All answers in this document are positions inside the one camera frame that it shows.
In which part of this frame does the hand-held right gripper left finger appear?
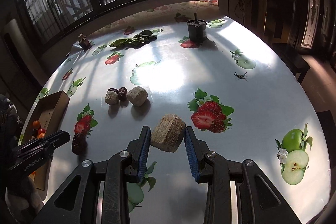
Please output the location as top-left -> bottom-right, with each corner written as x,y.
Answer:
33,126 -> 152,224

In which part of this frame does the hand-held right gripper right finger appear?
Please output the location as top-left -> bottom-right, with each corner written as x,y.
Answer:
184,126 -> 301,224

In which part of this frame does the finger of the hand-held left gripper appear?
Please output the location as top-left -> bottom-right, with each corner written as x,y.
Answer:
34,130 -> 71,147
15,140 -> 57,159

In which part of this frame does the large red date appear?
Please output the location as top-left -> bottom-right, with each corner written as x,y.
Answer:
72,133 -> 87,155

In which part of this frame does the brown cardboard box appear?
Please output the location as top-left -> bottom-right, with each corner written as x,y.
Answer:
20,91 -> 70,191

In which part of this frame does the person's left forearm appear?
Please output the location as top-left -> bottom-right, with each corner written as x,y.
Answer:
5,178 -> 45,223

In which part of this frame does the person's grey clothing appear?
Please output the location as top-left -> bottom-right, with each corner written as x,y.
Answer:
0,94 -> 24,136

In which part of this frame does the large beige fibrous chunk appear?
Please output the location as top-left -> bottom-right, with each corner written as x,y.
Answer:
127,86 -> 148,107

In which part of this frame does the fruit print tablecloth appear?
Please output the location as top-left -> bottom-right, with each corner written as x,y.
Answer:
20,0 -> 330,224

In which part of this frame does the green leafy vegetable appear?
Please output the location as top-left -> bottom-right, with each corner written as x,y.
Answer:
109,30 -> 158,49

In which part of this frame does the dark wooden bench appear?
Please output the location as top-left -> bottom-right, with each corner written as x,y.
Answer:
273,43 -> 311,83

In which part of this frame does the ornate glass door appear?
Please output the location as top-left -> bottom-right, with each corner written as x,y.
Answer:
299,0 -> 331,48

